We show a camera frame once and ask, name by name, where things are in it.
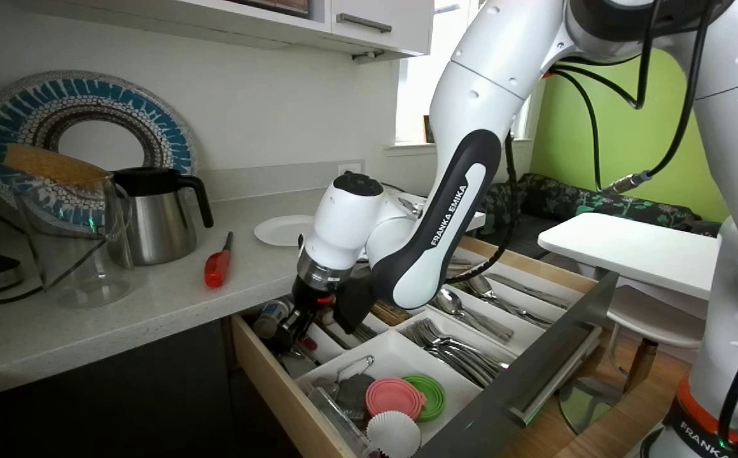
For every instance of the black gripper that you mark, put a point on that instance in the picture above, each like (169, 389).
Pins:
(313, 303)

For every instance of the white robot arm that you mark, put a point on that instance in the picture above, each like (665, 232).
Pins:
(478, 93)

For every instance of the wooden drawer with dark front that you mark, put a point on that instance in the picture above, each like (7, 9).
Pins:
(275, 389)

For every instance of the white plate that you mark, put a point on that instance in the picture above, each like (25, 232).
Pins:
(281, 230)

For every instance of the open wooden kitchen drawer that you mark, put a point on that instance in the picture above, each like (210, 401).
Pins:
(394, 347)

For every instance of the blue patterned decorative plate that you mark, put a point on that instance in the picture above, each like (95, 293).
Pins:
(165, 128)

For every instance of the metal tea strainer tongs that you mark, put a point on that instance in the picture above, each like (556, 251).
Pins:
(343, 369)

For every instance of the dark grey round lid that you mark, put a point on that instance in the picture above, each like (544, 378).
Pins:
(351, 392)

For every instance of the clear plastic ruler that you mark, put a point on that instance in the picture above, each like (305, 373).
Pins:
(333, 417)

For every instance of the pink silicone lid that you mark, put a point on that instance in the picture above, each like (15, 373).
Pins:
(392, 397)

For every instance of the steel fork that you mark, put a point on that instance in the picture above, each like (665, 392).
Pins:
(466, 356)
(436, 337)

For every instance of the green silicone lid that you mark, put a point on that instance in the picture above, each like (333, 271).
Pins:
(434, 397)

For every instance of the small steel spoon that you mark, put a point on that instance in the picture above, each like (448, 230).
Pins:
(448, 298)

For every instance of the dark base cabinet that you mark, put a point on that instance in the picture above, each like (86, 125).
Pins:
(130, 397)

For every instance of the large steel spoon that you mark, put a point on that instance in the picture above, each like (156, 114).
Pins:
(485, 290)

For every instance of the clear glass jar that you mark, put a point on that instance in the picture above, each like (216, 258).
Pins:
(90, 281)

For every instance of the wooden dish brush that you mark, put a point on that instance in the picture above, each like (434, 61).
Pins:
(55, 165)

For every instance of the dark floral cushion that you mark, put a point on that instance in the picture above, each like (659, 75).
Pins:
(574, 205)

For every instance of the white upper cabinet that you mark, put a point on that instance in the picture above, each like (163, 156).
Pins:
(384, 22)

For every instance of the white table board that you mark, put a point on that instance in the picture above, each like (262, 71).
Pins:
(631, 244)

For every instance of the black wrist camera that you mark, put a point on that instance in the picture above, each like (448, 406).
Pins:
(354, 302)

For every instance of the brown picture frame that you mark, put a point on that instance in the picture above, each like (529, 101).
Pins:
(429, 128)

